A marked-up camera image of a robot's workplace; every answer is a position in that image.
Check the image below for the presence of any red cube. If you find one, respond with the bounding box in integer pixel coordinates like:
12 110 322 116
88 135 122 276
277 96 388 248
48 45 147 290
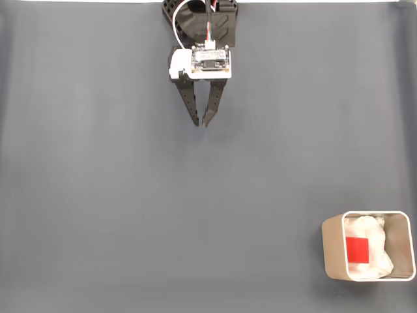
345 237 370 264

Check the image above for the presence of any beige metal box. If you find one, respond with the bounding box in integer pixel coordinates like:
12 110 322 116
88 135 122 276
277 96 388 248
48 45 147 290
321 210 417 282

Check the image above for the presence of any grey table mat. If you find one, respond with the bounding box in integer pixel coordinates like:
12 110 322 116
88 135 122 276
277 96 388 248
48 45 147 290
0 2 417 313

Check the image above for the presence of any white crumpled paper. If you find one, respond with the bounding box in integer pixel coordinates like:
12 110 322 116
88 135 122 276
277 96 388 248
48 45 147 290
343 214 395 280

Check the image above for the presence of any white wrist camera board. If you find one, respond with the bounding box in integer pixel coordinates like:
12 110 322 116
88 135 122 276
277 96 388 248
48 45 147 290
168 46 233 81

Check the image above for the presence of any red white black servo wire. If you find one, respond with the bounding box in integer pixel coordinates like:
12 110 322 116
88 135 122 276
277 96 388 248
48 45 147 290
171 0 196 50

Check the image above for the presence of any black camera cable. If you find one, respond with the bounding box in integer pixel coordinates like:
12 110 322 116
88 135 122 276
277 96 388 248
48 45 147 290
204 0 216 50

